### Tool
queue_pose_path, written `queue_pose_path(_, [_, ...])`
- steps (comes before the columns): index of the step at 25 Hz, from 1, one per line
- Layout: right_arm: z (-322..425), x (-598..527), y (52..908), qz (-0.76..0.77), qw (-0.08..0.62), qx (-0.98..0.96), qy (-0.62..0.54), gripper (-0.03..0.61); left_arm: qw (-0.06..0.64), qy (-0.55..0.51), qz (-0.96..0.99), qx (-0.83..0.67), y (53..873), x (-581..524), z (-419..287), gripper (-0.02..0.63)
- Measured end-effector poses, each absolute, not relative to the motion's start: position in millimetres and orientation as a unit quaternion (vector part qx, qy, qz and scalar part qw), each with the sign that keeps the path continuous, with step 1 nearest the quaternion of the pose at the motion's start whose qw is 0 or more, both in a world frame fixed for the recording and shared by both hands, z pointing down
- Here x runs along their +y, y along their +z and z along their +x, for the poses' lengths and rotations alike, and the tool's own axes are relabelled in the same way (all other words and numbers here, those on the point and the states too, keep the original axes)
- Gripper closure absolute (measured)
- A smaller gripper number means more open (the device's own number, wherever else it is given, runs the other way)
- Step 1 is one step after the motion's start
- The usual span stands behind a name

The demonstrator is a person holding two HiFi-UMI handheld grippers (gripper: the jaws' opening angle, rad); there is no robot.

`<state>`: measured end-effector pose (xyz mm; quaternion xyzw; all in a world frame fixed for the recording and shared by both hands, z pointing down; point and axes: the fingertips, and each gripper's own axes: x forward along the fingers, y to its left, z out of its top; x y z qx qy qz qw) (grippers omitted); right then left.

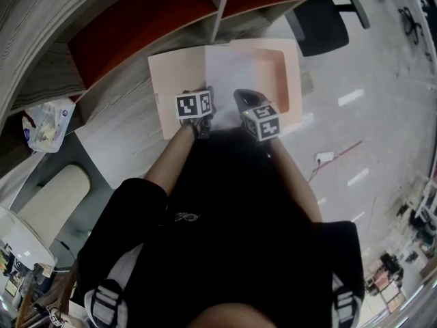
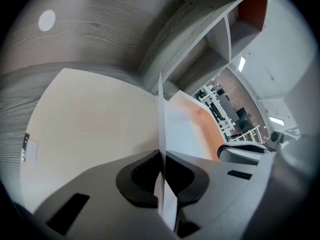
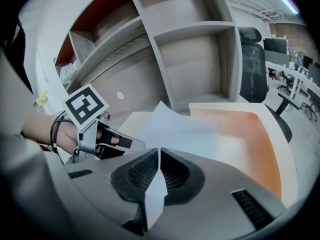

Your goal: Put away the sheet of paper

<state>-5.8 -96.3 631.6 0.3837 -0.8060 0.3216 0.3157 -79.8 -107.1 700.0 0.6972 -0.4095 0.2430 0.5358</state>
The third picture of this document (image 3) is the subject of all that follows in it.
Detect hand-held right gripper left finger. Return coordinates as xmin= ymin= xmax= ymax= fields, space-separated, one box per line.
xmin=63 ymin=147 xmax=161 ymax=240

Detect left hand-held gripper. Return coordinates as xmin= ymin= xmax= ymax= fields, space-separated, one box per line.
xmin=61 ymin=83 xmax=147 ymax=164

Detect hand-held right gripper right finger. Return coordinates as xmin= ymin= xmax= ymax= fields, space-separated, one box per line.
xmin=147 ymin=147 xmax=286 ymax=240

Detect white A4 paper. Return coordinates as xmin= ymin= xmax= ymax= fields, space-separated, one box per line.
xmin=117 ymin=100 xmax=221 ymax=230

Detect pink folder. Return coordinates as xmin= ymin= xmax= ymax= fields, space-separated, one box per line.
xmin=117 ymin=102 xmax=300 ymax=209

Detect person's left forearm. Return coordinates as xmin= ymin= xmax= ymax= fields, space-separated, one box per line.
xmin=21 ymin=108 xmax=80 ymax=151

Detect person's left hand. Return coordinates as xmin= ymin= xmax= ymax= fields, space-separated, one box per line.
xmin=98 ymin=129 xmax=121 ymax=147

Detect grey wooden shelf desk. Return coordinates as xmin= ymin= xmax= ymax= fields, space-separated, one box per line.
xmin=53 ymin=0 xmax=243 ymax=125

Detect plastic bag of tissues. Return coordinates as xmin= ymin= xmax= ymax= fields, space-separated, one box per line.
xmin=59 ymin=62 xmax=76 ymax=85

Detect yellow flowers in vase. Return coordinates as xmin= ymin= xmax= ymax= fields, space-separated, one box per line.
xmin=36 ymin=90 xmax=48 ymax=107

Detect black office chair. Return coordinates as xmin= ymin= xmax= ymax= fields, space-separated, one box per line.
xmin=237 ymin=26 xmax=301 ymax=144

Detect white office desk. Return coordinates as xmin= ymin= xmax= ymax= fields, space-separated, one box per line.
xmin=264 ymin=60 xmax=320 ymax=102

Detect person's black t-shirt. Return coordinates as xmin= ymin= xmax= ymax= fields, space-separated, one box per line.
xmin=3 ymin=18 xmax=34 ymax=95

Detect black computer monitor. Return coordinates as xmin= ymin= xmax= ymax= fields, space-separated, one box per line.
xmin=263 ymin=37 xmax=288 ymax=55

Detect long ceiling light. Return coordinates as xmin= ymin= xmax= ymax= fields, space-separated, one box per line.
xmin=276 ymin=0 xmax=300 ymax=15

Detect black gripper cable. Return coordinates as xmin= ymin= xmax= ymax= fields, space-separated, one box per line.
xmin=49 ymin=111 xmax=73 ymax=160

